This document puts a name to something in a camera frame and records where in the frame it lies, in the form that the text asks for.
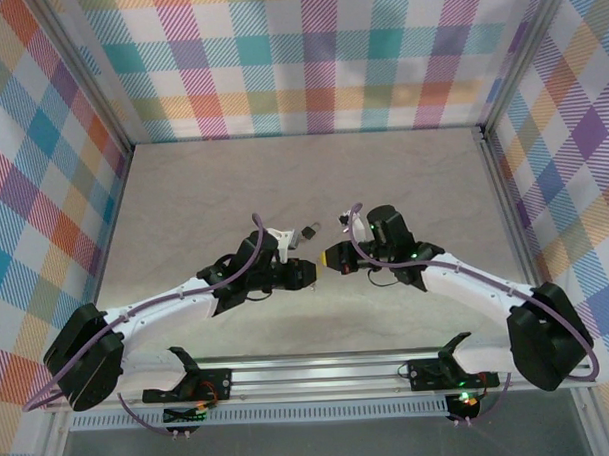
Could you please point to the aluminium frame post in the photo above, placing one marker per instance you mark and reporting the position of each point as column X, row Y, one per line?
column 521, row 55
column 90, row 70

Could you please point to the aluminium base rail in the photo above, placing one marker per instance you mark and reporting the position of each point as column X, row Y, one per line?
column 315, row 383

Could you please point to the aluminium side rail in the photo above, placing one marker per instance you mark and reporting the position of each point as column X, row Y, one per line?
column 112, row 219
column 504, row 201

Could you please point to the aluminium frame leg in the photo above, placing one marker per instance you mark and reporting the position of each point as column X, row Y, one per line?
column 591, row 428
column 54, row 447

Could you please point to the black controller board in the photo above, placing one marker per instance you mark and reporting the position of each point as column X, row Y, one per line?
column 463, row 408
column 183, row 417

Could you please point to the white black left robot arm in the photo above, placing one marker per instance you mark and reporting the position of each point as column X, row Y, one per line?
column 152, row 313

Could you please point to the small black padlock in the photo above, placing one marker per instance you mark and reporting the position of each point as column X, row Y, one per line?
column 312, row 233

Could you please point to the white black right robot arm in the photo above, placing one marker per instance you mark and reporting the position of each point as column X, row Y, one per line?
column 476, row 287

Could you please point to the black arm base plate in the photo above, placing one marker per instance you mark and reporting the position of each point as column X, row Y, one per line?
column 416, row 381
column 224, row 388

